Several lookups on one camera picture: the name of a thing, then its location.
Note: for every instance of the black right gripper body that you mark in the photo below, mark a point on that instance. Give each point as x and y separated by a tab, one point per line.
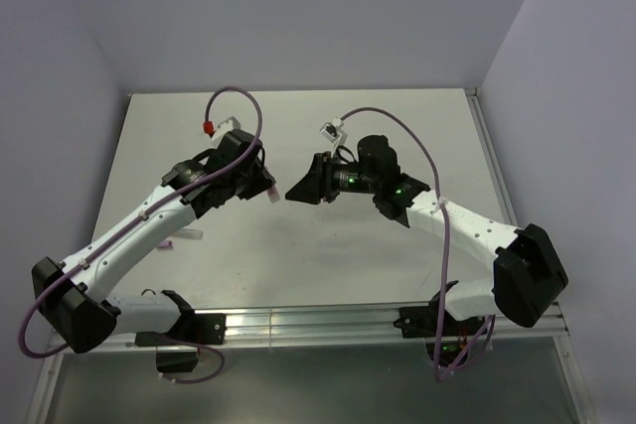
354	180

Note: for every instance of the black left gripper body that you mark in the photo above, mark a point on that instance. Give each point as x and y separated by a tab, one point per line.
249	183

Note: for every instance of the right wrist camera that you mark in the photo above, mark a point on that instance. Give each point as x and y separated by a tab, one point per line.
333	130

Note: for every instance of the aluminium side rail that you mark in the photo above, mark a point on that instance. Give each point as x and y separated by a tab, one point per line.
527	272

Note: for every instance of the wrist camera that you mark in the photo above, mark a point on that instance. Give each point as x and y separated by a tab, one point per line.
333	130
221	129

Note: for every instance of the purple pen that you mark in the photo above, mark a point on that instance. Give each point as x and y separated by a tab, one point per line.
273	194

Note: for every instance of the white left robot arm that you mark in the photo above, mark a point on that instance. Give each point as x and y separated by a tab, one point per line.
75	295

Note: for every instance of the clear orange pen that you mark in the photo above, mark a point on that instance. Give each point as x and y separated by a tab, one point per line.
191	234

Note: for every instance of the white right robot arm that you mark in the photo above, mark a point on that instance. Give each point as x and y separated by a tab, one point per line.
414	204

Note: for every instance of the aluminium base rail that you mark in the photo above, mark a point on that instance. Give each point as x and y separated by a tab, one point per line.
318	326

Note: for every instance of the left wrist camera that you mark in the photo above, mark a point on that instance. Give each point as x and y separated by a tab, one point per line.
221	129

